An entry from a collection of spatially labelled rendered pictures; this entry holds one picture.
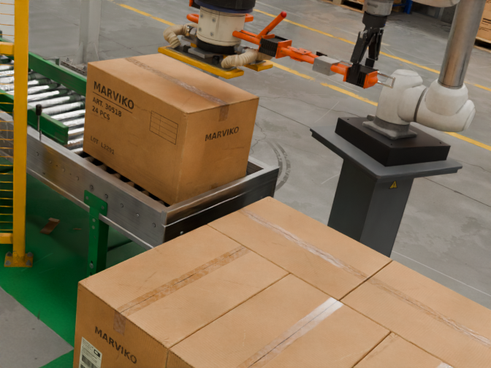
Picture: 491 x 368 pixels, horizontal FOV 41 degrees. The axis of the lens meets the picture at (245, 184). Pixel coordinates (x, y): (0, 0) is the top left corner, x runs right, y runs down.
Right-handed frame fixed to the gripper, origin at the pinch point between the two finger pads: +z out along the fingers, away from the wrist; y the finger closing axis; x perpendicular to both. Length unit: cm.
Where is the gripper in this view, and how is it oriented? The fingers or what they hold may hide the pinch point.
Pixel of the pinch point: (360, 74)
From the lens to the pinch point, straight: 225.0
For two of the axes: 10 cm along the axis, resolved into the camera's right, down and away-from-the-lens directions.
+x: 7.9, 3.8, -4.8
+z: -1.6, 8.8, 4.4
